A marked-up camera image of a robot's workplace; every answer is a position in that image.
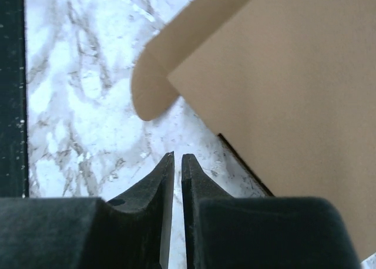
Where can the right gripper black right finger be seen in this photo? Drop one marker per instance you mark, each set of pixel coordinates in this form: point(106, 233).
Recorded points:
point(261, 232)

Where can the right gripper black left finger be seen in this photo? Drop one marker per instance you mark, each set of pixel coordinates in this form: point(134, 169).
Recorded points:
point(132, 230)

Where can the brown cardboard box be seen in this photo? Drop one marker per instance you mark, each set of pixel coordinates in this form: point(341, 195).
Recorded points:
point(290, 84)

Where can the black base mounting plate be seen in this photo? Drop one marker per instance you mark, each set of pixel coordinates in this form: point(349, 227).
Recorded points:
point(14, 147)

